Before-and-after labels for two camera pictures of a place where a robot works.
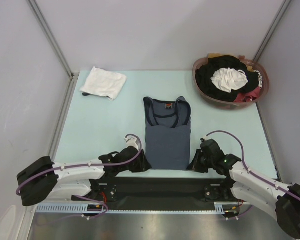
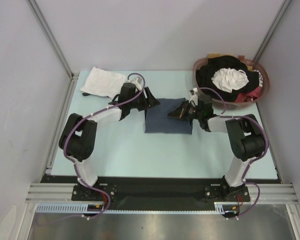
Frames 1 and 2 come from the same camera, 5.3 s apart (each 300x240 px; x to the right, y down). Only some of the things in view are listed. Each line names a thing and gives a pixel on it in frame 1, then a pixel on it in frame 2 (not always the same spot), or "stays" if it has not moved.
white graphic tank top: x=105 y=83 stays
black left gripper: x=143 y=165 → x=149 y=102
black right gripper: x=195 y=165 → x=181 y=111
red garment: x=248 y=96 stays
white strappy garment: x=230 y=79 stays
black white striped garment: x=260 y=80 stays
